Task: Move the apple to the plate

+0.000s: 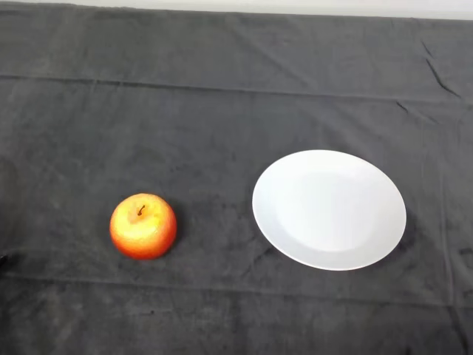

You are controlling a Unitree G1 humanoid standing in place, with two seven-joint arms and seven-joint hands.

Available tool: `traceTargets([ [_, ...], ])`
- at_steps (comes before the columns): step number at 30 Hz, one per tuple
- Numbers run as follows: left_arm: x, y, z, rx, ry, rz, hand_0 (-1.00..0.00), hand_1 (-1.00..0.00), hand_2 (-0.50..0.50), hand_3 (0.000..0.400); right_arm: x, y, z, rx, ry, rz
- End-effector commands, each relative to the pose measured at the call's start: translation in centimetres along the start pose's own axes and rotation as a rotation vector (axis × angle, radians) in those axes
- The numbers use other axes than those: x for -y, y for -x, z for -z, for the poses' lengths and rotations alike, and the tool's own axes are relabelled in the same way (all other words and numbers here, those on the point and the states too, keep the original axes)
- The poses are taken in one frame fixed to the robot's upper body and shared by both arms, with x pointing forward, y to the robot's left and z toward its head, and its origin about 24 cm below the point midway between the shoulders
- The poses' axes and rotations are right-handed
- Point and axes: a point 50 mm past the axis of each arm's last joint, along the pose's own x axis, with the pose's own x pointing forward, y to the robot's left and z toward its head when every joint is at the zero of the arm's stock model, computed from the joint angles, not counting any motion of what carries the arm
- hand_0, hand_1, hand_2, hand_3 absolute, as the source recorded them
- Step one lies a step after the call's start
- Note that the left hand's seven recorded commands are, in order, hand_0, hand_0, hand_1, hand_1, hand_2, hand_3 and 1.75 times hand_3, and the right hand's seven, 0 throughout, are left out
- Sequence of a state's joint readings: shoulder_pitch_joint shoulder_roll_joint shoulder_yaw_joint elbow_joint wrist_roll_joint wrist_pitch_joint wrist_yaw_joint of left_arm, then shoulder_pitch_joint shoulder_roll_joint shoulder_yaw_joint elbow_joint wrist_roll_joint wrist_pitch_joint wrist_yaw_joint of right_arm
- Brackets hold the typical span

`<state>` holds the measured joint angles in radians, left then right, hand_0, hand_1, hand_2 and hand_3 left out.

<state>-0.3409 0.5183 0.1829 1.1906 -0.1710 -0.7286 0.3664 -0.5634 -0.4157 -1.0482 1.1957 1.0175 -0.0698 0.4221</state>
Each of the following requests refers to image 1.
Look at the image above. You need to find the red yellow apple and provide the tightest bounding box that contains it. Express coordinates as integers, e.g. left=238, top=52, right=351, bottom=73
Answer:
left=109, top=192, right=178, bottom=261

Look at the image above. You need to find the white round plate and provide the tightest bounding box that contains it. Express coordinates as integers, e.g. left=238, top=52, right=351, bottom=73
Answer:
left=251, top=149, right=408, bottom=271

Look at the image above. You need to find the black table cloth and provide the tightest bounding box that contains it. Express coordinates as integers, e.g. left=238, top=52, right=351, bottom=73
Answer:
left=0, top=2, right=473, bottom=355

